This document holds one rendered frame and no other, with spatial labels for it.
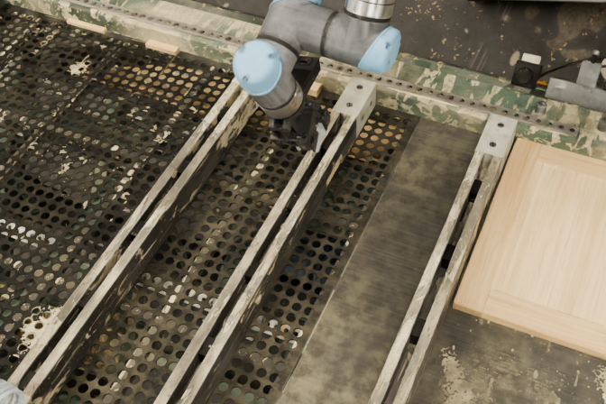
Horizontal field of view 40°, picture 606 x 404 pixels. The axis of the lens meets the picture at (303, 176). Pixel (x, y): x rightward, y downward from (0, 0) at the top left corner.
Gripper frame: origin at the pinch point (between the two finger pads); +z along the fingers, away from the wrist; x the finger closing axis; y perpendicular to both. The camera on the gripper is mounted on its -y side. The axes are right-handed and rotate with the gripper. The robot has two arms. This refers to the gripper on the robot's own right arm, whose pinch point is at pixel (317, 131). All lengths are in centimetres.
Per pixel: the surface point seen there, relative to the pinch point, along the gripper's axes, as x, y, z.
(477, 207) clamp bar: 29.3, 5.7, 21.3
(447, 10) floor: -2, -84, 104
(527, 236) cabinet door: 39.3, 8.7, 27.8
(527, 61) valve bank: 32, -40, 48
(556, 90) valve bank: 40, -33, 48
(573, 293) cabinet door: 49, 20, 24
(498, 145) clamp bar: 30.5, -11.0, 29.6
